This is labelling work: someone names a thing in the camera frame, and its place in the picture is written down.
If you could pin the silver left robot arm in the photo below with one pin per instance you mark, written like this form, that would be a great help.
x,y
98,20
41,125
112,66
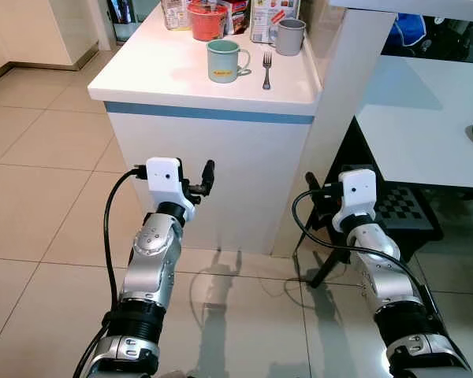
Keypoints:
x,y
154,252

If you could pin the white kitchen counter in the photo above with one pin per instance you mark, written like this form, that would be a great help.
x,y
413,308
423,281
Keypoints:
x,y
189,165

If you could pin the black plastic crate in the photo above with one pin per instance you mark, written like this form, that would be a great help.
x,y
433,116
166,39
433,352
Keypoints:
x,y
402,209

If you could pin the white support pillar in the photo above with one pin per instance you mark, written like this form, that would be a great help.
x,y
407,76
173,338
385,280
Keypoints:
x,y
343,94

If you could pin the pale green mug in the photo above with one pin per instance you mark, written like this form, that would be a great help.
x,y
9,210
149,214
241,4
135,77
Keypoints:
x,y
225,61

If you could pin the grey dining table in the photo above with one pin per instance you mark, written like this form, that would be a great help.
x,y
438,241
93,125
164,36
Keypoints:
x,y
426,126

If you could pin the grey mug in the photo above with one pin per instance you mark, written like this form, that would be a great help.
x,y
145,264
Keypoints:
x,y
290,38

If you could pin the red plastic cup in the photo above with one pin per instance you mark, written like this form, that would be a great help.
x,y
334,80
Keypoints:
x,y
208,22

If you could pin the red snack packet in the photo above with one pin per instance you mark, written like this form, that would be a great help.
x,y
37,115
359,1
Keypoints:
x,y
236,14

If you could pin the white printed carton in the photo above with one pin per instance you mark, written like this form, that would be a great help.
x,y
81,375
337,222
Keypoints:
x,y
264,20

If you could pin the blue bag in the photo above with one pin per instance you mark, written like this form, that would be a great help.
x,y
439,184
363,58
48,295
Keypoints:
x,y
408,31

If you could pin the white raised counter ledge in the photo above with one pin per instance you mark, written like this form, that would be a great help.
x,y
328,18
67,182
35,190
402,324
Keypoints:
x,y
410,8

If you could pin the beige cabinet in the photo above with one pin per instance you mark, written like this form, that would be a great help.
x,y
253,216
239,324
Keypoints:
x,y
31,27

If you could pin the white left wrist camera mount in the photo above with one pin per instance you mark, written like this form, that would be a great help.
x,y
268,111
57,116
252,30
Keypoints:
x,y
164,177

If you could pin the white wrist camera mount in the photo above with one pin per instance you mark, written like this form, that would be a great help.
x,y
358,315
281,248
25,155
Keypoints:
x,y
355,193
164,177

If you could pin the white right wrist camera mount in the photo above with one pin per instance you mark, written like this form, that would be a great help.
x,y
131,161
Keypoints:
x,y
355,193

